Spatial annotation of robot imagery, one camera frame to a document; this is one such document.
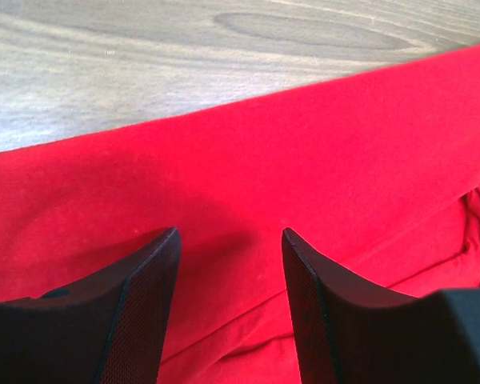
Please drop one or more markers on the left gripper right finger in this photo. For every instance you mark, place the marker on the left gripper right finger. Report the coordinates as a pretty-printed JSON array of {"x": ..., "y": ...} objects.
[{"x": 350, "y": 330}]

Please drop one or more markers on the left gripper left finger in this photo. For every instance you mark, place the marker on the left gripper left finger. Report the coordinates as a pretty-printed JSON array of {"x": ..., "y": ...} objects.
[{"x": 108, "y": 327}]

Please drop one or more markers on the plain red t shirt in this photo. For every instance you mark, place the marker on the plain red t shirt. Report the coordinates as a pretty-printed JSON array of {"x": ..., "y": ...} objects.
[{"x": 379, "y": 171}]

